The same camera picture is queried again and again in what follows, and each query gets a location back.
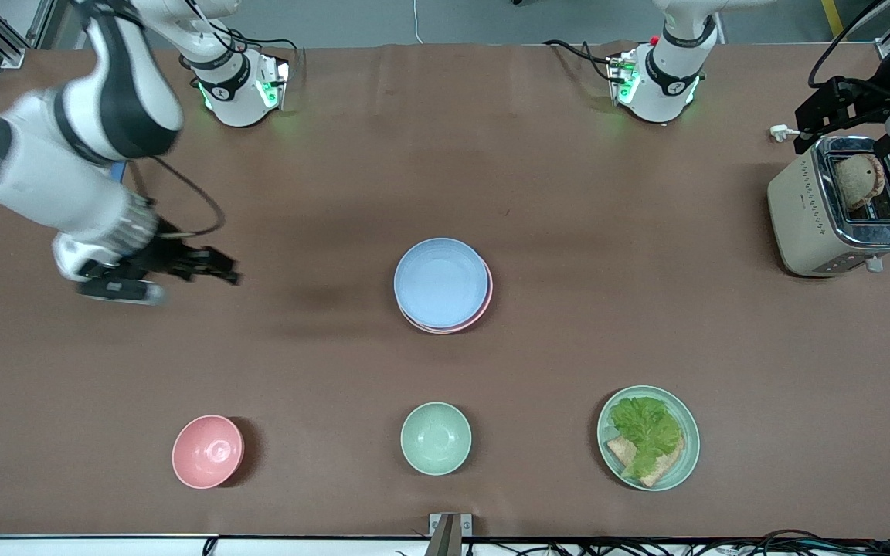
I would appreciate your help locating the blue plate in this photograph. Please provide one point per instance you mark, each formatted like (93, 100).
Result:
(441, 282)

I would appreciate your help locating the pink bowl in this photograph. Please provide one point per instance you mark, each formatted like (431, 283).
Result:
(207, 452)

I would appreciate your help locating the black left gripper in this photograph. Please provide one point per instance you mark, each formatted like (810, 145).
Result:
(864, 102)

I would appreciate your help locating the green bowl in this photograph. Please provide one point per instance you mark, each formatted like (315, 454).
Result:
(436, 438)

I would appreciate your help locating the grey metal camera bracket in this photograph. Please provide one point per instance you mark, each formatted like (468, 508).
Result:
(449, 533)

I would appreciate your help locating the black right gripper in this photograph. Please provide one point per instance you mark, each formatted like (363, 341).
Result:
(169, 255)

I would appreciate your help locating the green lettuce leaf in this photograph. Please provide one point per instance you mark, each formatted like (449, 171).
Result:
(646, 428)

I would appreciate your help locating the toast slice on plate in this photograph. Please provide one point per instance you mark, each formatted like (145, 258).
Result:
(665, 466)

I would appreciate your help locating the white power plug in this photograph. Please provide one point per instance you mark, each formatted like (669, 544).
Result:
(781, 133)

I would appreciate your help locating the brown bread slice in toaster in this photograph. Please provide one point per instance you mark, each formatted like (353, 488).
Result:
(858, 181)

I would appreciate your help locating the beige and chrome toaster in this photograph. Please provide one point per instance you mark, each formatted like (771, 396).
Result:
(800, 216)

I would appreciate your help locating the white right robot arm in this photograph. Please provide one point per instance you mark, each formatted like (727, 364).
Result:
(90, 108)

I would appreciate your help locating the green plate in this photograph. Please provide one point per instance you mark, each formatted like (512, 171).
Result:
(688, 455)

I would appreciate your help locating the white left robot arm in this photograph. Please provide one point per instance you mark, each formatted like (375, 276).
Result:
(665, 85)

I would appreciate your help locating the pink plate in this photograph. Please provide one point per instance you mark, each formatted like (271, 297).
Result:
(484, 305)

